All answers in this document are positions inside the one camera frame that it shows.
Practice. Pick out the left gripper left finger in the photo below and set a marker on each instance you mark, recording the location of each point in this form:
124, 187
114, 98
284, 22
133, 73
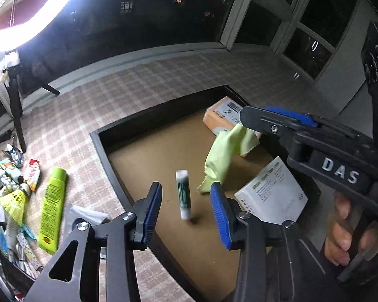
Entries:
72, 273

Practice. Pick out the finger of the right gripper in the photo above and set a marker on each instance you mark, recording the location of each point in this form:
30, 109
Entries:
283, 116
251, 118

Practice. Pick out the person right hand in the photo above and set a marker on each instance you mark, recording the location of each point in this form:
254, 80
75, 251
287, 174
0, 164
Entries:
339, 239

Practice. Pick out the green white tube stick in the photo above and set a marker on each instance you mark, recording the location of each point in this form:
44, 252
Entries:
183, 190

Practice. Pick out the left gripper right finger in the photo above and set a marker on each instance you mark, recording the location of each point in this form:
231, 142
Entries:
242, 231

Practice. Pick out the green lotion tube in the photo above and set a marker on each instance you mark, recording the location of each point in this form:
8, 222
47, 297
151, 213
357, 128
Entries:
51, 213

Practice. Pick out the clear plastic bag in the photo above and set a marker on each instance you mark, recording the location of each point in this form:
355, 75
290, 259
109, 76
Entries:
75, 215

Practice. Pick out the light green cloth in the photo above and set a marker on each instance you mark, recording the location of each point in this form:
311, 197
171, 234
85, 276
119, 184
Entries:
239, 141

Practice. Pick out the snack packet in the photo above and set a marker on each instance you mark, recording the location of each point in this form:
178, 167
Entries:
32, 174

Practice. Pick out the black light tripod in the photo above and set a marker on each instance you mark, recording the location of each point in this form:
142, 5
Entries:
13, 73

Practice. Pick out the orange tissue pack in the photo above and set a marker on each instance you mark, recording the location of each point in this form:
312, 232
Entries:
223, 116

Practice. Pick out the black tray box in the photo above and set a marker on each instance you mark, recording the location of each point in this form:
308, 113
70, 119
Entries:
150, 146

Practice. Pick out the yellow shuttlecock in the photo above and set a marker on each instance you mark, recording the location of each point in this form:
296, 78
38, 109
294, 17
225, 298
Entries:
14, 204

